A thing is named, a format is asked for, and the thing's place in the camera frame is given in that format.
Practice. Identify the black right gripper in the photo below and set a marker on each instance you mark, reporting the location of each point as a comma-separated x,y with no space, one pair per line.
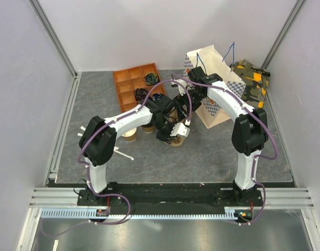
180,101

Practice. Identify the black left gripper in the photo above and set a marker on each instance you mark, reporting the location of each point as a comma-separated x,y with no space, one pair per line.
166,137

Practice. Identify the paper cup front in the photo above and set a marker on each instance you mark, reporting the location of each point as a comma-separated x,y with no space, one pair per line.
148,129

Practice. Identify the paper cup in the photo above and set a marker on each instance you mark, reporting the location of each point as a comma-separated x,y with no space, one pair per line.
148,129
130,135

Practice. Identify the cardboard cup carrier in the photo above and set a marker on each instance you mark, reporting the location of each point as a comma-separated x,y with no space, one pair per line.
170,121

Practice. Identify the checkered paper takeout bag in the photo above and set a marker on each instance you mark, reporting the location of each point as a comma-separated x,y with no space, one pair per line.
212,62

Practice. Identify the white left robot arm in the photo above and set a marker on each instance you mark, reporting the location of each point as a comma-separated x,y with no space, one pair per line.
98,141

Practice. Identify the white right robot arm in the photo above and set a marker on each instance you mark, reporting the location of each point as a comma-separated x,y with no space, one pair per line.
250,131

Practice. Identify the blue striped rolled sock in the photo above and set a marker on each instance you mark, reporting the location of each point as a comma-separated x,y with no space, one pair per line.
157,96

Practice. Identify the paper cup near tray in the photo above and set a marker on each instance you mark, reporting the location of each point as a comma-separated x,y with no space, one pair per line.
130,135

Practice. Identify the dark rolled sock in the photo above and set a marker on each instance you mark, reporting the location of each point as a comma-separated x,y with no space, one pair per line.
140,93

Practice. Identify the green blue rolled sock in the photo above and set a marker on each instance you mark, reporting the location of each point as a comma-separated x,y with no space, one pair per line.
152,79

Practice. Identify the orange compartment tray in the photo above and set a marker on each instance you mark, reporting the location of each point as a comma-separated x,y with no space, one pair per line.
127,80

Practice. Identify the camouflage cloth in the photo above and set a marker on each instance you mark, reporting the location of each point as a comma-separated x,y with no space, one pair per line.
256,80

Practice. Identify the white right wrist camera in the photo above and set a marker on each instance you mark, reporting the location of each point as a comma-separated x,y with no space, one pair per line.
181,85

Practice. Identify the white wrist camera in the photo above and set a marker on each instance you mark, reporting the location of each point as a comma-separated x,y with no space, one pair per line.
181,85
181,129

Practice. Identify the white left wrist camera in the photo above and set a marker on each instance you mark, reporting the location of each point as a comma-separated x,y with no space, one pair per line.
181,129

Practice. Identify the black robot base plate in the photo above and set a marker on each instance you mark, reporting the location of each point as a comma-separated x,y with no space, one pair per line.
170,198

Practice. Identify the aluminium frame rail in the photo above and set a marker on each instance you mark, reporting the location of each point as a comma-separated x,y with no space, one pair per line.
277,198

